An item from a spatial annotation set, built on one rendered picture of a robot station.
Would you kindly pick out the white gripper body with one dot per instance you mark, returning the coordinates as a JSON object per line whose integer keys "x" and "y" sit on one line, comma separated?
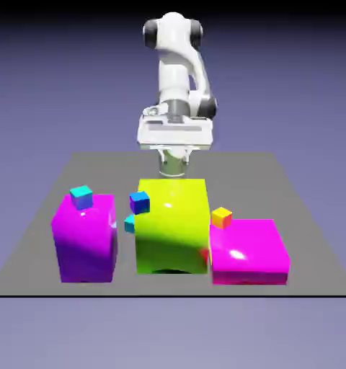
{"x": 175, "y": 135}

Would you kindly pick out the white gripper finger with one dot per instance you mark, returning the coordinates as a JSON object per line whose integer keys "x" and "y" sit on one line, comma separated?
{"x": 163, "y": 155}
{"x": 186, "y": 157}

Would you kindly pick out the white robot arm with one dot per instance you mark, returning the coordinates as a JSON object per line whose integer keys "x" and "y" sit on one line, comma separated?
{"x": 178, "y": 57}

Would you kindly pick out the small blue cube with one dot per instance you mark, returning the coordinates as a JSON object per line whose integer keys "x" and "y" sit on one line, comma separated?
{"x": 139, "y": 202}

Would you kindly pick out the small orange cube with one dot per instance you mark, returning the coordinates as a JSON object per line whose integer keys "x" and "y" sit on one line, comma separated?
{"x": 221, "y": 218}

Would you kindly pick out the small cyan cube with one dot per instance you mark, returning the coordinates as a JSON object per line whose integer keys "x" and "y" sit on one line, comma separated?
{"x": 129, "y": 224}
{"x": 81, "y": 196}

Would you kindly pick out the large yellow-green box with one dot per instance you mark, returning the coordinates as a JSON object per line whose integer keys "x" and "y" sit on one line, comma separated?
{"x": 173, "y": 227}

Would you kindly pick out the large flat magenta box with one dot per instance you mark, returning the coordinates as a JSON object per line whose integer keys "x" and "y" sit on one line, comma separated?
{"x": 248, "y": 250}

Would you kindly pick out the large tall magenta box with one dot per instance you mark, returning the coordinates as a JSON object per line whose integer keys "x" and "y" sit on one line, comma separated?
{"x": 83, "y": 242}

